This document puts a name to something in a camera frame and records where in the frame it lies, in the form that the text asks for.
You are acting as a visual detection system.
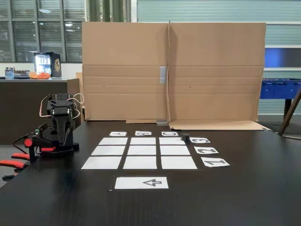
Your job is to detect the brown cardboard sheet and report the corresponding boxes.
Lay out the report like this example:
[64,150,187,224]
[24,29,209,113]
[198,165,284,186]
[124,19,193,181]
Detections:
[168,22,271,131]
[67,21,170,124]

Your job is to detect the orange snack bowl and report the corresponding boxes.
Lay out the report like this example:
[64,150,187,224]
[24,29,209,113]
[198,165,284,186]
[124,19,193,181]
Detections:
[25,71,51,80]

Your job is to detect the black power cable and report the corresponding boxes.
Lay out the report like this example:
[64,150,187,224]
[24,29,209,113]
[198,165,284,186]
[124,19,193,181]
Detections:
[13,132,36,153]

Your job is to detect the red black table clamp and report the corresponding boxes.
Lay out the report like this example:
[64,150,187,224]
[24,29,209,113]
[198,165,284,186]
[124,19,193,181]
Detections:
[23,134,57,163]

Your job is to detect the paper sheet number 1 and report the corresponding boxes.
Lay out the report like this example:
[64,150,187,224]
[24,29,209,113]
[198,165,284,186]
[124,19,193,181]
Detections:
[201,158,230,168]

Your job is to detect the dark counter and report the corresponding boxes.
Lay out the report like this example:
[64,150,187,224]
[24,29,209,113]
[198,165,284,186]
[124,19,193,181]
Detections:
[0,79,82,145]

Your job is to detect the black mini fridge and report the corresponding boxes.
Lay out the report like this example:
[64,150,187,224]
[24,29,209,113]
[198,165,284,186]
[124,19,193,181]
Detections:
[33,52,62,78]

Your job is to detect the blue foosball table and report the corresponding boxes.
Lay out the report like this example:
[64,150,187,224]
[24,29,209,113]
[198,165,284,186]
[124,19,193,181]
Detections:
[259,79,301,122]

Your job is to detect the orange handled clamp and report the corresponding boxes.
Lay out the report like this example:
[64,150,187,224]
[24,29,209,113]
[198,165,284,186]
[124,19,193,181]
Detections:
[0,152,30,181]

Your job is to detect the white square paper sheet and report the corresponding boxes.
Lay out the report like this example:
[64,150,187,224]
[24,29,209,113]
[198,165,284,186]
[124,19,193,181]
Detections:
[127,145,157,156]
[130,137,156,145]
[159,137,186,145]
[161,156,198,170]
[98,137,128,145]
[160,145,190,155]
[123,156,158,170]
[81,156,122,170]
[91,145,126,156]

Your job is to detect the paper sheet number 3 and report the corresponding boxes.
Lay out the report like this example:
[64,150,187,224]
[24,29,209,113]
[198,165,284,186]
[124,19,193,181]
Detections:
[190,137,211,144]

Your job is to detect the white arrow paper sheet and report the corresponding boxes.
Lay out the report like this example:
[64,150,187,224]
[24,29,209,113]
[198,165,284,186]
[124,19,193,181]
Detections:
[114,177,169,190]

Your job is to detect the brown wooden leg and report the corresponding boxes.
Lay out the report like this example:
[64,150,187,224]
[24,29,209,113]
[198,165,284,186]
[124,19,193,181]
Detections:
[277,89,301,136]

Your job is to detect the paper sheet number 2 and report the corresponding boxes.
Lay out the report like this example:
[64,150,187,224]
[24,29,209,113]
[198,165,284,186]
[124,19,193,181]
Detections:
[194,146,219,155]

